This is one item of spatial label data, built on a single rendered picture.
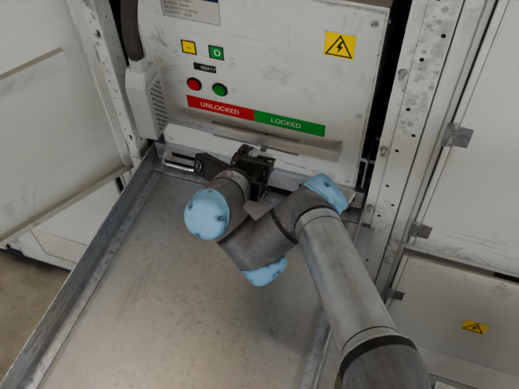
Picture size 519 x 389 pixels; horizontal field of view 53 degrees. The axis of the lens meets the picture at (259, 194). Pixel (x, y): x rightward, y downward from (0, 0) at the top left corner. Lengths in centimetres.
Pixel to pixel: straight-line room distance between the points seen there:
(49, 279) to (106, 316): 115
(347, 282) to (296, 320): 46
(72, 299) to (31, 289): 111
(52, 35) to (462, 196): 87
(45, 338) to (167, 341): 25
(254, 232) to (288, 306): 32
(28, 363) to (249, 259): 53
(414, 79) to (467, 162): 20
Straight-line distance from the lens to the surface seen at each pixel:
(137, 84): 109
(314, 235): 77
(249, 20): 101
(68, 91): 123
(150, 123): 114
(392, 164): 110
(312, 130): 114
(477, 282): 136
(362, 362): 61
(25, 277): 238
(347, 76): 102
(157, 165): 141
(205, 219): 85
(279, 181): 128
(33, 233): 210
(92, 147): 135
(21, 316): 230
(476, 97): 93
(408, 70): 94
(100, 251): 127
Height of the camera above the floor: 189
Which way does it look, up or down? 52 degrees down
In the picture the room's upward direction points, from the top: 2 degrees counter-clockwise
